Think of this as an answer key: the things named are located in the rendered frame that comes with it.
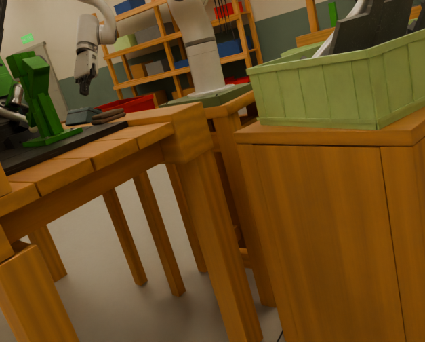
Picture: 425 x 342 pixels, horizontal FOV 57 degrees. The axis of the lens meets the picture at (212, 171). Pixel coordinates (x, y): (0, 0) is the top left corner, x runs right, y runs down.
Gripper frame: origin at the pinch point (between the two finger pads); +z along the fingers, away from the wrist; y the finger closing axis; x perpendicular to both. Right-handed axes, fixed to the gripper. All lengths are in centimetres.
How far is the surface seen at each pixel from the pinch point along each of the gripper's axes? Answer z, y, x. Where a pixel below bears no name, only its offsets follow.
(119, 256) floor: 59, 70, -81
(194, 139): 32, -52, -2
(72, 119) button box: 11.9, 3.4, 1.9
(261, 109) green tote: 24, -71, -11
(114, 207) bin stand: 38, 27, -40
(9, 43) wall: -501, 786, -326
